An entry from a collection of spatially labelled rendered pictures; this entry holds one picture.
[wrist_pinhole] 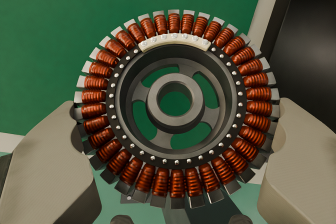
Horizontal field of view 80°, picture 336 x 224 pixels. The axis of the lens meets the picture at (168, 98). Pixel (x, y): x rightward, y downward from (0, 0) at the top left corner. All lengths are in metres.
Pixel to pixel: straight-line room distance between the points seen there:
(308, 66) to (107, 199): 1.09
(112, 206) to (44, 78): 1.06
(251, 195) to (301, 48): 1.28
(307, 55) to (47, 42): 0.25
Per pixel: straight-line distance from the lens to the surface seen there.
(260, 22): 0.25
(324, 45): 0.28
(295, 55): 0.25
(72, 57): 0.20
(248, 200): 1.48
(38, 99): 0.21
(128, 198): 1.17
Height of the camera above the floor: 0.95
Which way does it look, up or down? 72 degrees down
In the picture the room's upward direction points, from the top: 132 degrees clockwise
